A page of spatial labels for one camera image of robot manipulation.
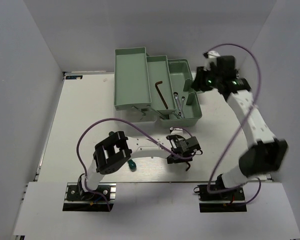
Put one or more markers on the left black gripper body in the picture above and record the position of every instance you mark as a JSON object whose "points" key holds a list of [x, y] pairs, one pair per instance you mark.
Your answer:
{"points": [[171, 160]]}

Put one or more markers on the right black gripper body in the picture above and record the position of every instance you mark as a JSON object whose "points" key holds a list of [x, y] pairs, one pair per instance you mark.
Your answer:
{"points": [[215, 78]]}

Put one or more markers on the brown hex key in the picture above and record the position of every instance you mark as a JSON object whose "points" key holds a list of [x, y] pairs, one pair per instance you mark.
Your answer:
{"points": [[160, 94], [188, 166]]}

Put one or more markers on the small silver ratchet wrench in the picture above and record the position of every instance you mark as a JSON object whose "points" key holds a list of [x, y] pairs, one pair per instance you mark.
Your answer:
{"points": [[182, 100]]}

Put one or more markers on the large silver ratchet wrench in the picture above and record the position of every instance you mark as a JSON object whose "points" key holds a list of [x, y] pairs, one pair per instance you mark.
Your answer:
{"points": [[177, 100]]}

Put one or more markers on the green plastic toolbox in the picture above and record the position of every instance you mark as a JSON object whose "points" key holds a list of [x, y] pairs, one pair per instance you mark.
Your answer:
{"points": [[135, 75]]}

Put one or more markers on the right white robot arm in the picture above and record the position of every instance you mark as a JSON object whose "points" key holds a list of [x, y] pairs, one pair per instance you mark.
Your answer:
{"points": [[265, 152]]}

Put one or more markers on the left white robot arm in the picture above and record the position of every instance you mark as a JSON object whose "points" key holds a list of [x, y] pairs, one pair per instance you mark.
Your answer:
{"points": [[114, 151]]}

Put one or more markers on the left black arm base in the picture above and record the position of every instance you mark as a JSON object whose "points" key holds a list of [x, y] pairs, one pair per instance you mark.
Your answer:
{"points": [[90, 202]]}

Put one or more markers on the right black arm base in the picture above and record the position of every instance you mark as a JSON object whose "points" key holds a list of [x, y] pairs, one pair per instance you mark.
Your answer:
{"points": [[229, 202]]}

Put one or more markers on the left blue table label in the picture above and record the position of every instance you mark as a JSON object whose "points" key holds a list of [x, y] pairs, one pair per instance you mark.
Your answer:
{"points": [[73, 77]]}

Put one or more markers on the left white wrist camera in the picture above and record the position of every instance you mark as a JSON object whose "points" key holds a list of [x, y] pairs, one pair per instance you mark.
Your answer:
{"points": [[176, 131]]}

